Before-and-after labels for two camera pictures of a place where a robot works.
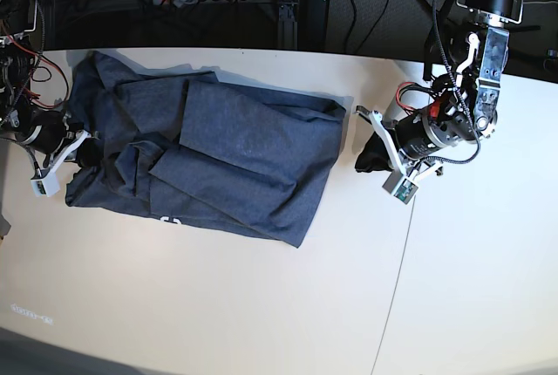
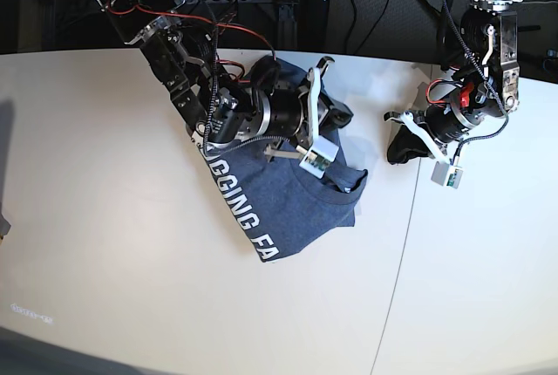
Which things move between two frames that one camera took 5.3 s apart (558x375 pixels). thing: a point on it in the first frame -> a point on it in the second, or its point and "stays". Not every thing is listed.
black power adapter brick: x=312 y=26 stays
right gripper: x=77 y=139 -> x=323 y=111
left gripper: x=411 y=172 -> x=406 y=146
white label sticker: x=29 y=313 stays
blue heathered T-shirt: x=189 y=148 -> x=282 y=209
